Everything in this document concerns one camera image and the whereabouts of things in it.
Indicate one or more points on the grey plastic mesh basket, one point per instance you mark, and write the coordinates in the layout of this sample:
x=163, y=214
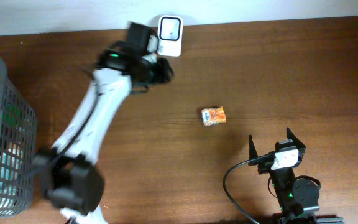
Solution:
x=18, y=124

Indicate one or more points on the white barcode scanner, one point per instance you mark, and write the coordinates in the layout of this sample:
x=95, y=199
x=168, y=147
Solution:
x=170, y=32

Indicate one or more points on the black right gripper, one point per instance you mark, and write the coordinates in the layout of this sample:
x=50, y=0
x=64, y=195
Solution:
x=301, y=147

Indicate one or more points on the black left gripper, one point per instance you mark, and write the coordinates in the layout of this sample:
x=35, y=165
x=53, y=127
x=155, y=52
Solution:
x=168, y=75

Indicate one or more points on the orange tissue pack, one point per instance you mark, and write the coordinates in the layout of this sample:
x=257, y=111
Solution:
x=212, y=116

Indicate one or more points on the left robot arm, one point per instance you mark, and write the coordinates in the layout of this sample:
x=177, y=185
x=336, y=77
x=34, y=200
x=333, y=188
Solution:
x=68, y=176

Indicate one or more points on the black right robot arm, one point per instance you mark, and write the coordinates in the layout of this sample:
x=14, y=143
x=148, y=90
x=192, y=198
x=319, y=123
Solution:
x=297, y=195

